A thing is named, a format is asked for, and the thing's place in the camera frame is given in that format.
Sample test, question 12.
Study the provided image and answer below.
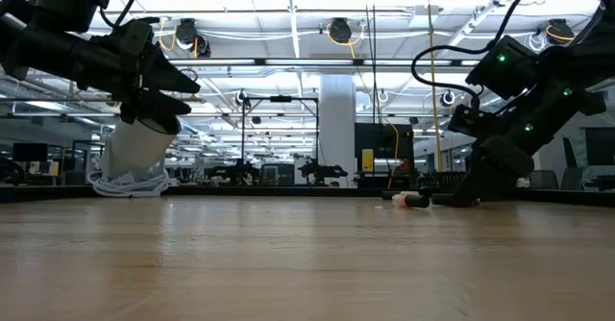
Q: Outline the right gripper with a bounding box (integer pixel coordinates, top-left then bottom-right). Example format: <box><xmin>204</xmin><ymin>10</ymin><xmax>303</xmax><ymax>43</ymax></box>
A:
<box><xmin>460</xmin><ymin>78</ymin><xmax>606</xmax><ymax>207</ymax></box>

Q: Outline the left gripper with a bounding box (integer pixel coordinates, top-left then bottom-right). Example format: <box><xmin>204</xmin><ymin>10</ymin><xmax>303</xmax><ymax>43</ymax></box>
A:
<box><xmin>95</xmin><ymin>41</ymin><xmax>202</xmax><ymax>124</ymax></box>

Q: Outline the grey office chair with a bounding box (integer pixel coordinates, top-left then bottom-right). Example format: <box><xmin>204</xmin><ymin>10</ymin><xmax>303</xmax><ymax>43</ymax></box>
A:
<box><xmin>559</xmin><ymin>165</ymin><xmax>586</xmax><ymax>191</ymax></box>
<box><xmin>528</xmin><ymin>168</ymin><xmax>561</xmax><ymax>190</ymax></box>

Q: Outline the large black screen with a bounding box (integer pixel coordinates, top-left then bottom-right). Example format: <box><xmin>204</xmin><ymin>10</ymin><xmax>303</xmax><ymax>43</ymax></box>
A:
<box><xmin>579</xmin><ymin>126</ymin><xmax>615</xmax><ymax>166</ymax></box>

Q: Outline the black background cabinet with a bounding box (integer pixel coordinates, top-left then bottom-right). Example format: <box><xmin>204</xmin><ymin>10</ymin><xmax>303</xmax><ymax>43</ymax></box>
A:
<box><xmin>354</xmin><ymin>122</ymin><xmax>416</xmax><ymax>188</ymax></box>

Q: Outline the dark grey equipment box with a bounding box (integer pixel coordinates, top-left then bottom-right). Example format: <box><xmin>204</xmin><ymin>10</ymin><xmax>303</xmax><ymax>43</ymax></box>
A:
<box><xmin>260</xmin><ymin>162</ymin><xmax>296</xmax><ymax>186</ymax></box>

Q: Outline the desktop computer monitor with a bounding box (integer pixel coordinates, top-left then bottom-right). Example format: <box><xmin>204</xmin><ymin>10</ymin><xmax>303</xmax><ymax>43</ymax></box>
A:
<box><xmin>12</xmin><ymin>142</ymin><xmax>50</xmax><ymax>162</ymax></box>

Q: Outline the white building pillar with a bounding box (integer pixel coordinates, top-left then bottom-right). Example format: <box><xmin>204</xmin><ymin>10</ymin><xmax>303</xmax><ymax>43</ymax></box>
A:
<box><xmin>318</xmin><ymin>74</ymin><xmax>357</xmax><ymax>187</ymax></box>

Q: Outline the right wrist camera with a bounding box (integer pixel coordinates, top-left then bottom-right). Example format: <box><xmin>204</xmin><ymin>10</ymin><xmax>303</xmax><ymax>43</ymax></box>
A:
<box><xmin>447</xmin><ymin>104</ymin><xmax>481</xmax><ymax>137</ymax></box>

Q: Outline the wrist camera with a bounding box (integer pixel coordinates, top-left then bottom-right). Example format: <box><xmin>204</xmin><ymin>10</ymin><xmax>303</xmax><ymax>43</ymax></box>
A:
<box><xmin>111</xmin><ymin>16</ymin><xmax>156</xmax><ymax>48</ymax></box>
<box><xmin>447</xmin><ymin>104</ymin><xmax>481</xmax><ymax>137</ymax></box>

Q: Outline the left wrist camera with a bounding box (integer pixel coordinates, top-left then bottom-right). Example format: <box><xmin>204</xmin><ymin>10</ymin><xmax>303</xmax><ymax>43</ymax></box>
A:
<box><xmin>111</xmin><ymin>16</ymin><xmax>156</xmax><ymax>48</ymax></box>

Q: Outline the white coiled cable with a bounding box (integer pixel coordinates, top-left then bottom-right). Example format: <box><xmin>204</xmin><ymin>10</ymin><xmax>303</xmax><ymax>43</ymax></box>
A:
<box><xmin>86</xmin><ymin>166</ymin><xmax>170</xmax><ymax>198</ymax></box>

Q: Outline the orange hanging cable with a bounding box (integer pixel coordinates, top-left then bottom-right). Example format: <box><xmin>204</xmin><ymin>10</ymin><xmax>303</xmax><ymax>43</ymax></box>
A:
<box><xmin>386</xmin><ymin>122</ymin><xmax>401</xmax><ymax>190</ymax></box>

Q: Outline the black background gantry frame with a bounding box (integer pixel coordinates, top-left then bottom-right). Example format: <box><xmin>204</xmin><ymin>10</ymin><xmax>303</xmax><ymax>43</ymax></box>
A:
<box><xmin>239</xmin><ymin>94</ymin><xmax>321</xmax><ymax>187</ymax></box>

